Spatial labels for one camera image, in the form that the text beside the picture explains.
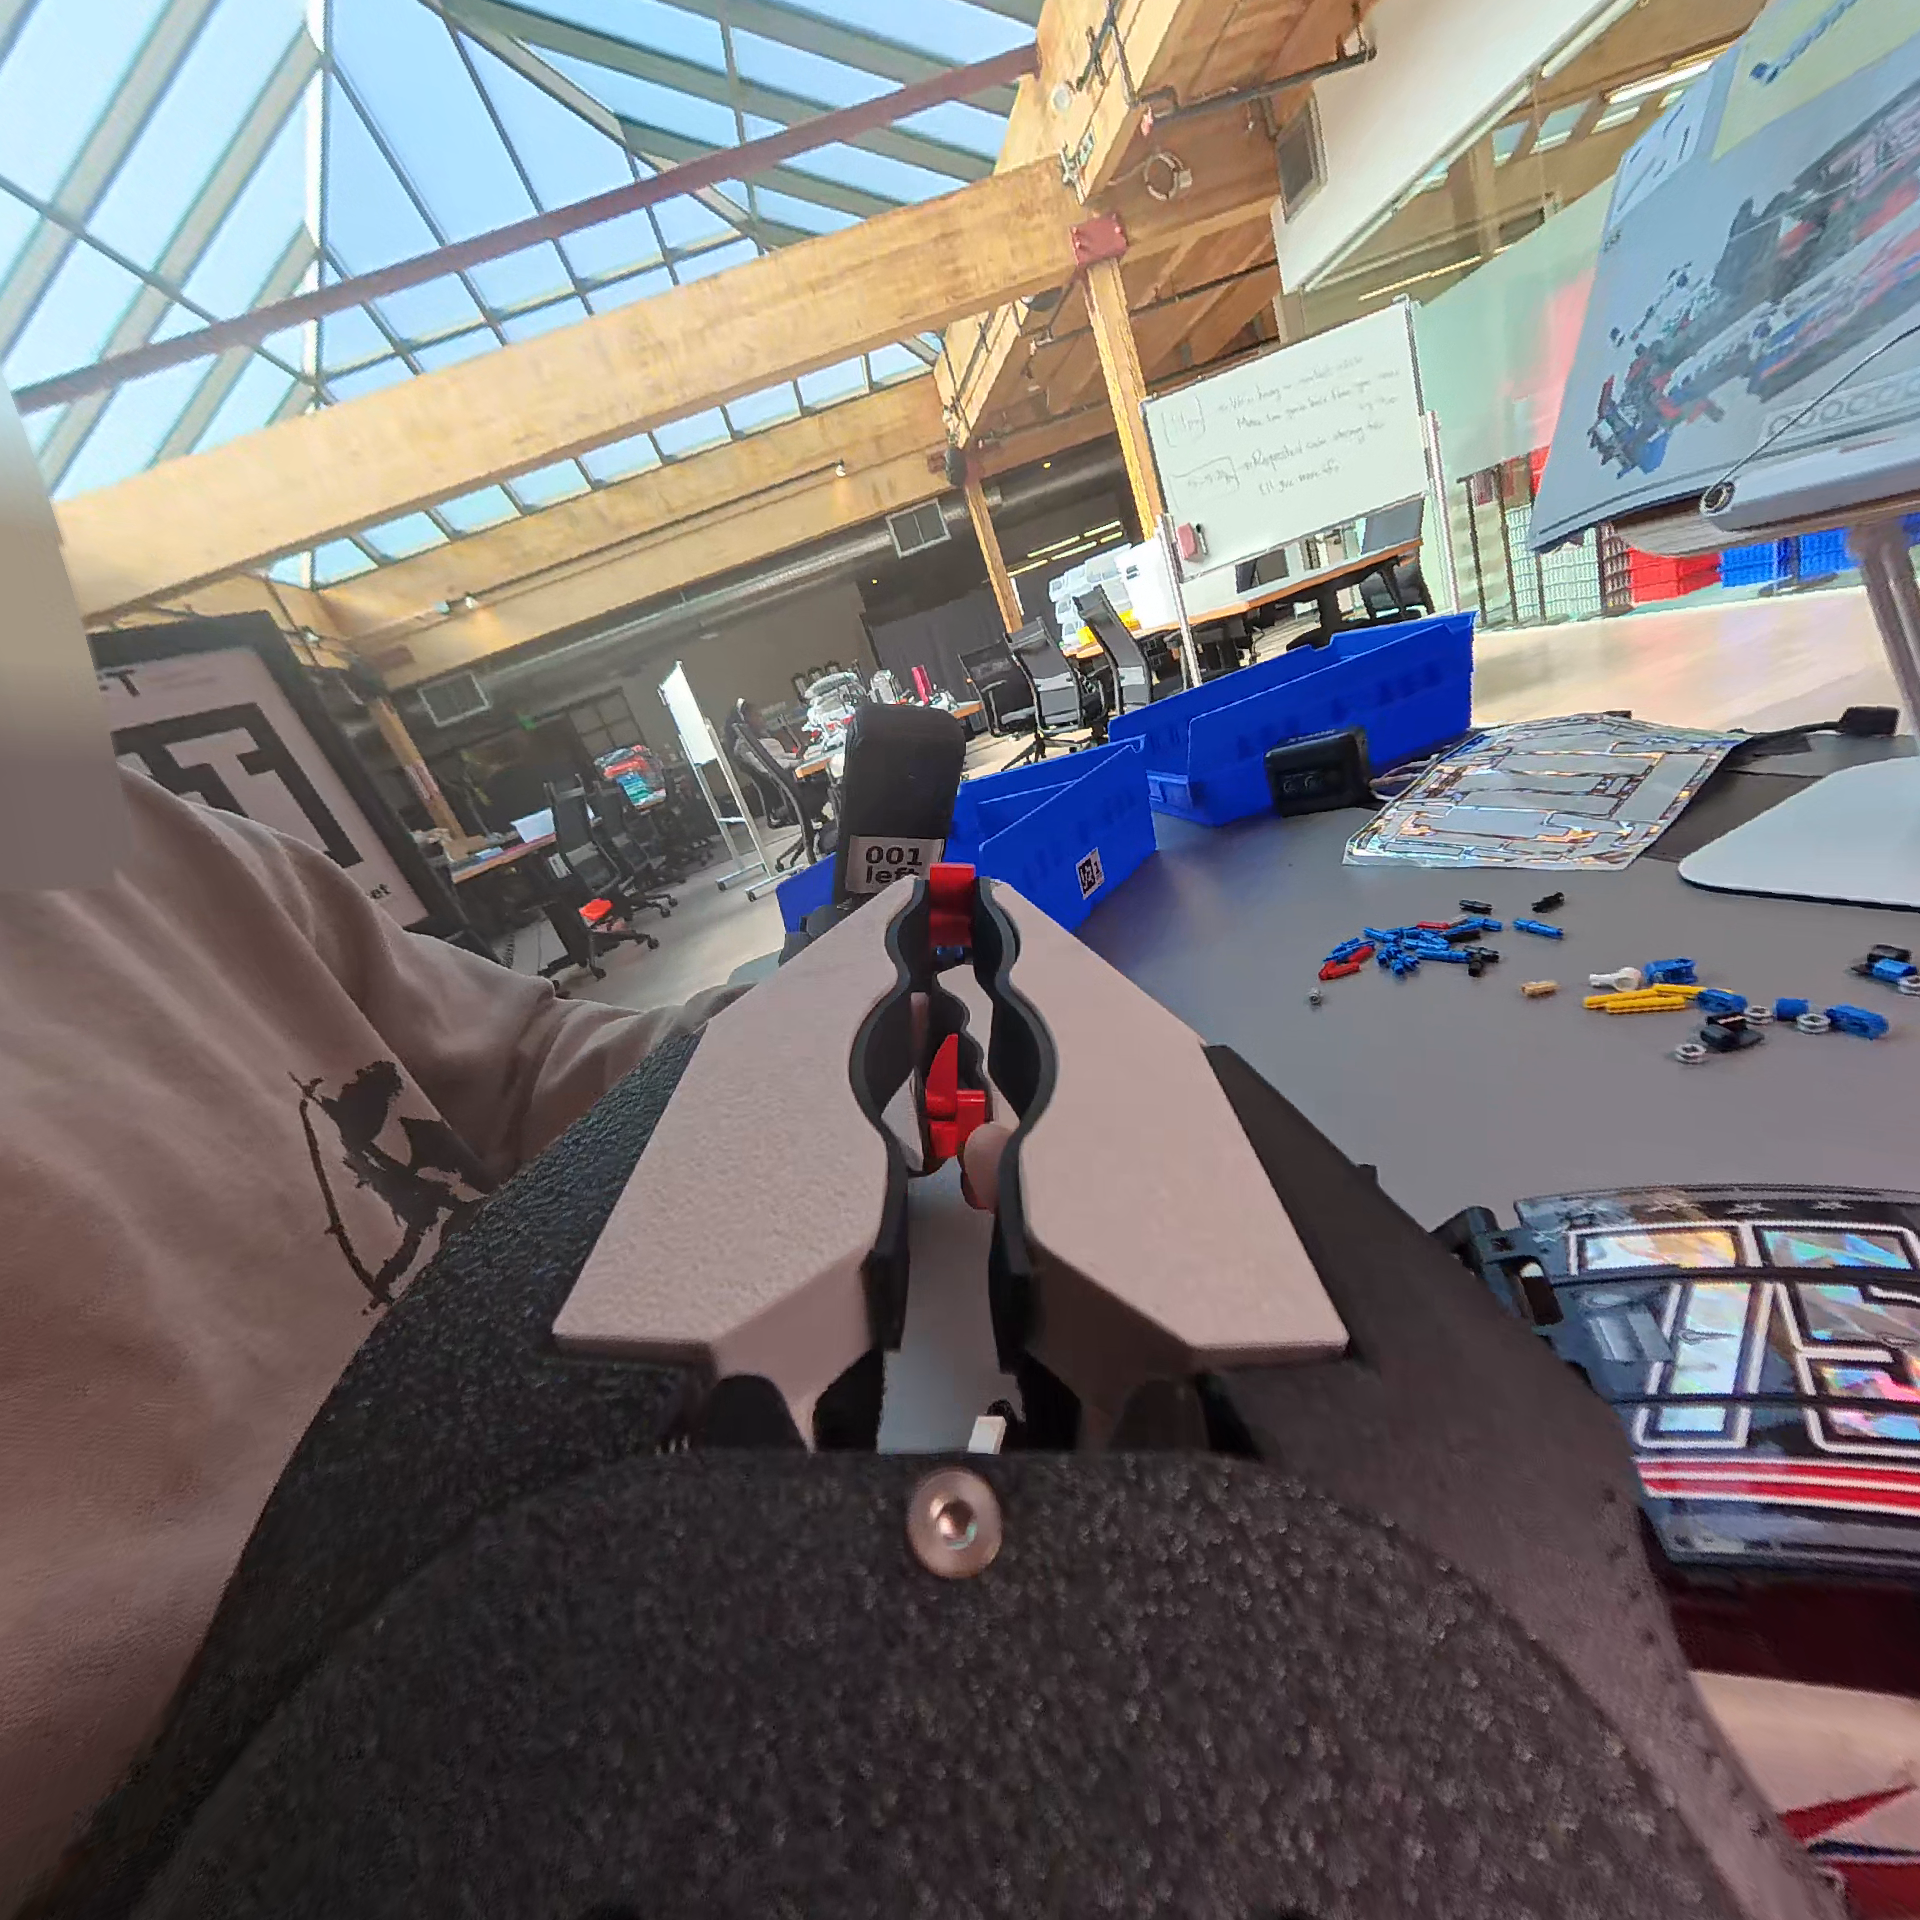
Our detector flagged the group of black office chairs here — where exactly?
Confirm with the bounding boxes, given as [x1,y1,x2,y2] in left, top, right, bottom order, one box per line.
[532,576,1165,984]

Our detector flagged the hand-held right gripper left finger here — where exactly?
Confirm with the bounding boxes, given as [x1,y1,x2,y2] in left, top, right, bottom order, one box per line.
[550,874,932,1382]

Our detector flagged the blue tagged plastic bin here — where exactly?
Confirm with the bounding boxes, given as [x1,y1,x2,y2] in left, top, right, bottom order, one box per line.
[775,735,1161,941]

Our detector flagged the pile of blue brick pins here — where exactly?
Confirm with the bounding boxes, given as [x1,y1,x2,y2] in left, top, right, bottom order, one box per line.
[1320,894,1565,980]

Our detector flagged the black cable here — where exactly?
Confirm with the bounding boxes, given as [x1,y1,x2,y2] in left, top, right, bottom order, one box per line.
[1740,702,1905,749]

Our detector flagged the stack of grey bins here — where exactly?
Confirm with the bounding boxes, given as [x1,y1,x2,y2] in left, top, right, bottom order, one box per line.
[1501,539,1607,625]

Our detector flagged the stack of clear storage boxes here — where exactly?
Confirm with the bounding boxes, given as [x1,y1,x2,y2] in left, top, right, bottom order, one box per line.
[1048,539,1187,641]

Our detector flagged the stack of red bins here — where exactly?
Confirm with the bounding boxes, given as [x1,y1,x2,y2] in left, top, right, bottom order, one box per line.
[1597,543,1728,606]

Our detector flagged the large rolling whiteboard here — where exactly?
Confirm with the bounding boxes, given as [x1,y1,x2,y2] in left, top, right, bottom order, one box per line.
[1144,300,1452,580]

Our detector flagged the cluster of blue black bricks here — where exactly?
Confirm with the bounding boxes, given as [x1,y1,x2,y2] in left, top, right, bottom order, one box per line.
[1642,945,1920,1068]

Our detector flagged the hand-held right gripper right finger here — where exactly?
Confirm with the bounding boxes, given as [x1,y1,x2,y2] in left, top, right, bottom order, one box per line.
[969,876,1356,1374]

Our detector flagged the white monitor stand base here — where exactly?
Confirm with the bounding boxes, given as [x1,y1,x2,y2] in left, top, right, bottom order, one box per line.
[1530,435,1920,913]

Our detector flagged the red brick assembly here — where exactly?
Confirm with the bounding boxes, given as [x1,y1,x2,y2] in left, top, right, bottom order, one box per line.
[916,862,993,1176]

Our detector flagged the toy brick race car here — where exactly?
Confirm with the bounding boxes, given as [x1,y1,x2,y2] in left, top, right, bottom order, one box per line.
[1432,1184,1920,1920]

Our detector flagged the brick instruction booklet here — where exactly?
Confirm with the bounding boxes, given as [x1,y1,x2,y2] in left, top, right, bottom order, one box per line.
[1530,0,1920,551]

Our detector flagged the wooden table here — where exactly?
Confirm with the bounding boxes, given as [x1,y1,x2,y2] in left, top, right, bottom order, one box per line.
[1185,539,1430,635]

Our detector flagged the person's left forearm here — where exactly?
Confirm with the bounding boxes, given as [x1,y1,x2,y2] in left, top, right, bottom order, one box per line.
[495,959,759,1186]

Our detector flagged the stack of blue bins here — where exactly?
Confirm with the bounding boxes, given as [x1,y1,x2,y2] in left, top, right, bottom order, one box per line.
[1716,517,1920,590]

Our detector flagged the holographic sticker sheet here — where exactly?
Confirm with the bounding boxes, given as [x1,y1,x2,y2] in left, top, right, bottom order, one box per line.
[1342,717,1752,872]

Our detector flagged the small rolling whiteboard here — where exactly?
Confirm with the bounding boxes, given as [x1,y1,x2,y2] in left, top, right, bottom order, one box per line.
[657,660,777,880]

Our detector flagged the black desk socket box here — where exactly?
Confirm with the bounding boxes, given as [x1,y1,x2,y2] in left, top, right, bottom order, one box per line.
[1263,729,1371,817]

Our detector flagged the black framed marker sign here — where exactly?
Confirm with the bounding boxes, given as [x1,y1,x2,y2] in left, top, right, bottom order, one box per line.
[87,608,471,949]

